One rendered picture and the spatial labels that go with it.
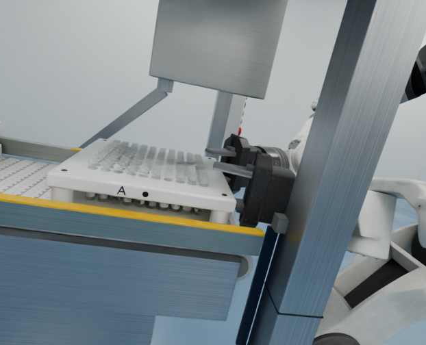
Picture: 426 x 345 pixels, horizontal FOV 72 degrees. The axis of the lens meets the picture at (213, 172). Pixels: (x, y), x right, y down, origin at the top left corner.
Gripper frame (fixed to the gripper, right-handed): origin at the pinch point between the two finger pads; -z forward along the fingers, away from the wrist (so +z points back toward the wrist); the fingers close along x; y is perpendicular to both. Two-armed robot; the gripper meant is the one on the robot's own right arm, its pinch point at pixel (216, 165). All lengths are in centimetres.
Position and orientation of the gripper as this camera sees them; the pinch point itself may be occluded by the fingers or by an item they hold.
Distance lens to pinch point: 57.1
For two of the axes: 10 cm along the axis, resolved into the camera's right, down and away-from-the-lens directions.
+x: -2.1, 9.4, 2.6
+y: -6.1, -3.3, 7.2
